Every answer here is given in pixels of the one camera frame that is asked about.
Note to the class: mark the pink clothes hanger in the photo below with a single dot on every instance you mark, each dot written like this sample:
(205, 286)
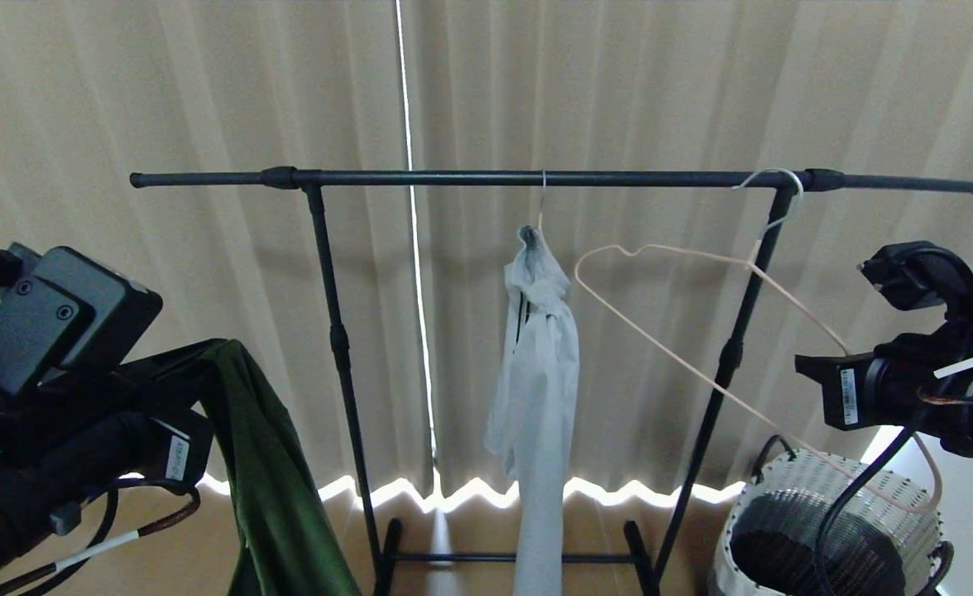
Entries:
(542, 207)
(677, 353)

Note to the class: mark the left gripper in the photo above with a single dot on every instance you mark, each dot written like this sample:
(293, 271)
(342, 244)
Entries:
(106, 447)

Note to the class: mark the green garment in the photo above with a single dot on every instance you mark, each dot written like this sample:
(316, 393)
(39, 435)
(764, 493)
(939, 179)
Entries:
(271, 463)

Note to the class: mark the black clothes rack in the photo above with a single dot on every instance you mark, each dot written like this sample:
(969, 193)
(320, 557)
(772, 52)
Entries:
(453, 178)

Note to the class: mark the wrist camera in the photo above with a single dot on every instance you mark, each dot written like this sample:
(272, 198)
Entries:
(908, 273)
(56, 319)

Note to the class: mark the white laundry basket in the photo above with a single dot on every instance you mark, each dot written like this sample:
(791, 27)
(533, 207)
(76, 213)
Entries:
(892, 497)

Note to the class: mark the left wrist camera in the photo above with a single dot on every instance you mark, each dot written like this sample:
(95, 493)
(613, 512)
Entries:
(56, 319)

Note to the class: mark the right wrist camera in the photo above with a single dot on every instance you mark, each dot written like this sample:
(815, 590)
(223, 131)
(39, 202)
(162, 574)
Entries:
(908, 273)

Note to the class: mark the beige curtain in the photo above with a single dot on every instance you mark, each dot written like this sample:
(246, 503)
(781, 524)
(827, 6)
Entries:
(205, 83)

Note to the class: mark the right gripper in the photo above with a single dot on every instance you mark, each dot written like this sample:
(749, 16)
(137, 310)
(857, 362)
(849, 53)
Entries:
(884, 393)

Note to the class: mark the pale grey shorts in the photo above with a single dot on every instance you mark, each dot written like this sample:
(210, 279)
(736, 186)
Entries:
(536, 397)

